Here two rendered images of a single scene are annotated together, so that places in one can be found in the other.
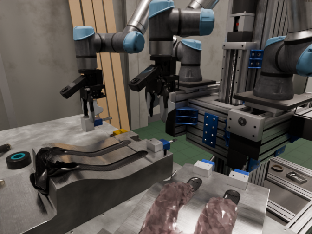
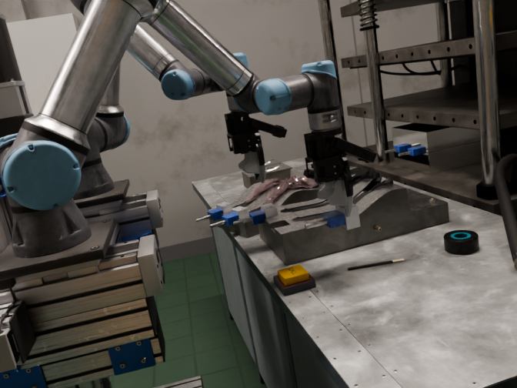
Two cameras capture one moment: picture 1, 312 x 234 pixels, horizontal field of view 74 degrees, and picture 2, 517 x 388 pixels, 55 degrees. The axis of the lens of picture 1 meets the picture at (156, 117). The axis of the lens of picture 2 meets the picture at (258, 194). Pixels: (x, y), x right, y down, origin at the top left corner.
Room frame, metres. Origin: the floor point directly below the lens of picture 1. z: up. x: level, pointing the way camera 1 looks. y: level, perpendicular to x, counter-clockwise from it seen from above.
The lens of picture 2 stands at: (1.93, 0.62, 1.31)
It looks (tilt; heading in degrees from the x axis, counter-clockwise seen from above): 14 degrees down; 207
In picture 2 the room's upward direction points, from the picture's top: 10 degrees counter-clockwise
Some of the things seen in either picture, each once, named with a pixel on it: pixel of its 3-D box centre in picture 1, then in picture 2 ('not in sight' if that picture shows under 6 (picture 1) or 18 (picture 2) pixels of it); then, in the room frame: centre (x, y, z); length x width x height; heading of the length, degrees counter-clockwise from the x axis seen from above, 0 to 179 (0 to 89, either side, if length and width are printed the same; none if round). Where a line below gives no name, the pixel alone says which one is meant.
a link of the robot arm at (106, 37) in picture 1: (108, 42); (279, 95); (0.90, 0.19, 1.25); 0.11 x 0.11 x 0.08; 55
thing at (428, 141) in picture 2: not in sight; (460, 138); (-0.36, 0.48, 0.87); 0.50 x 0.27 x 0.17; 130
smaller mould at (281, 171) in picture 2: not in sight; (268, 177); (-0.04, -0.32, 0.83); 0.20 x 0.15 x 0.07; 130
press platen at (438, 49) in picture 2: not in sight; (472, 42); (-0.48, 0.55, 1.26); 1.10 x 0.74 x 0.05; 40
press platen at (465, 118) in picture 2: not in sight; (475, 100); (-0.48, 0.55, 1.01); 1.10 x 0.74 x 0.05; 40
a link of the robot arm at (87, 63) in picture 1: (87, 63); (325, 120); (0.83, 0.27, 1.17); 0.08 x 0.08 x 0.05
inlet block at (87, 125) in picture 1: (98, 120); (330, 219); (0.84, 0.25, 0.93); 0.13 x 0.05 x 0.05; 130
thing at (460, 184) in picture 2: not in sight; (469, 159); (-0.45, 0.51, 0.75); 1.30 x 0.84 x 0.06; 40
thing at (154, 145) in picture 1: (164, 144); (255, 218); (0.70, -0.03, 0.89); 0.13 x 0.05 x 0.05; 130
